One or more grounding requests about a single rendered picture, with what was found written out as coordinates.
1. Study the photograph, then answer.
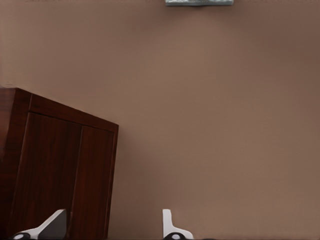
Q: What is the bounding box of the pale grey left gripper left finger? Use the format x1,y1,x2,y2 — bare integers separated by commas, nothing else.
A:
9,208,68,240

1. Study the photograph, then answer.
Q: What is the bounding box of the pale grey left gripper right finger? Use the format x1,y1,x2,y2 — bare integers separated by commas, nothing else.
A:
162,208,195,240

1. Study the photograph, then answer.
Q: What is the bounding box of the silver frame post foot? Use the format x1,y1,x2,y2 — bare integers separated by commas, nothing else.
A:
165,0,235,7

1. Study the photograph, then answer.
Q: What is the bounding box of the dark brown wooden cabinet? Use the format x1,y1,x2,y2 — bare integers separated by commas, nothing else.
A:
0,86,120,240

